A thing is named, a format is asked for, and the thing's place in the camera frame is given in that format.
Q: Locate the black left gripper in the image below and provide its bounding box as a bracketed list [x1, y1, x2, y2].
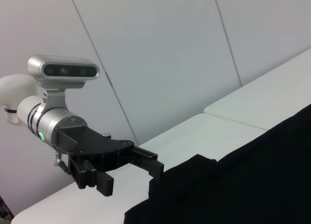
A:
[55, 126, 165, 198]

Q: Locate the black shirt with FREE print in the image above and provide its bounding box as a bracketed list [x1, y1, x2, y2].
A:
[123, 103, 311, 224]

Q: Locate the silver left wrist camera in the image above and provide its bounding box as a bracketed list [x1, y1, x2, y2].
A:
[26, 54, 100, 112]

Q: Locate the left gripper cable with plug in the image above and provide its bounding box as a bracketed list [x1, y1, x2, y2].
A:
[52, 151, 71, 172]

